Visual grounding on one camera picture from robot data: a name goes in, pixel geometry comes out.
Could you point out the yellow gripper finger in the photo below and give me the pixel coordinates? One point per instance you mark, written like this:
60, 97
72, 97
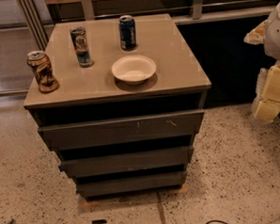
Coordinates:
264, 110
256, 35

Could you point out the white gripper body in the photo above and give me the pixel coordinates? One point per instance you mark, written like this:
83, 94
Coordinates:
276, 37

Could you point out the grey bottom drawer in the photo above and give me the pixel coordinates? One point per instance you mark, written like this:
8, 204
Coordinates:
132, 184

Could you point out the grey drawer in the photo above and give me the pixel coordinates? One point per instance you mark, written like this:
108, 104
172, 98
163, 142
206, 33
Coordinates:
127, 162
132, 184
124, 130

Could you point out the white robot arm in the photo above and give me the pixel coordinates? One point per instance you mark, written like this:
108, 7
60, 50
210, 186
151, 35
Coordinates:
272, 38

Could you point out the grey middle drawer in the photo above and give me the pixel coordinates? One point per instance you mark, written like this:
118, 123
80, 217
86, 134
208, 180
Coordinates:
127, 162

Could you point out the grey drawer cabinet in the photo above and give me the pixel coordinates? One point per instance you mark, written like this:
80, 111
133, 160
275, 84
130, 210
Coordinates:
90, 94

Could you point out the grey top drawer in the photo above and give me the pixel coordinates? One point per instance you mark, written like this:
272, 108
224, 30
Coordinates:
124, 130

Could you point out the metal window railing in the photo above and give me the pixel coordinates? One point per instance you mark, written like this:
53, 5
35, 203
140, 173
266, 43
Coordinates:
182, 11

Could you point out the white paper bowl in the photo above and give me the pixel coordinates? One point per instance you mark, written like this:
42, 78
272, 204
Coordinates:
133, 69

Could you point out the blue pepsi can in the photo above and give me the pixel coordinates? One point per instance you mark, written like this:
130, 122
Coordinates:
126, 27

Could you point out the tall slim dark can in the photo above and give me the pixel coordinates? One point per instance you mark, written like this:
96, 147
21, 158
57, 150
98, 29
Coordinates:
79, 41

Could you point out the small black floor tape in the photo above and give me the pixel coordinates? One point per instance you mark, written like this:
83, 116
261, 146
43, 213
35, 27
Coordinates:
99, 221

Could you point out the gold brown drink can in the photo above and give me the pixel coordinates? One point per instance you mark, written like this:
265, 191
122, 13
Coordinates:
41, 67

